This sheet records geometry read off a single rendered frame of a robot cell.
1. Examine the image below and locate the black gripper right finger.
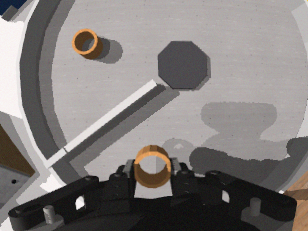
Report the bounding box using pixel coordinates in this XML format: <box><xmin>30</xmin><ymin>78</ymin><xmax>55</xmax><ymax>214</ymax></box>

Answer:
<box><xmin>169</xmin><ymin>157</ymin><xmax>297</xmax><ymax>231</ymax></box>

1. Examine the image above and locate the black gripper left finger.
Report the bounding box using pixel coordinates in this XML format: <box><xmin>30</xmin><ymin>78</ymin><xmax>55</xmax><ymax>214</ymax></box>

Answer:
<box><xmin>8</xmin><ymin>159</ymin><xmax>137</xmax><ymax>231</ymax></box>

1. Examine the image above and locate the bronze bushing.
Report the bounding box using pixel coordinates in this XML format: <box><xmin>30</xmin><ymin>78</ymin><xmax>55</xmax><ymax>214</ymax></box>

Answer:
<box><xmin>134</xmin><ymin>145</ymin><xmax>171</xmax><ymax>188</ymax></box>
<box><xmin>72</xmin><ymin>29</ymin><xmax>103</xmax><ymax>60</ymax></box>

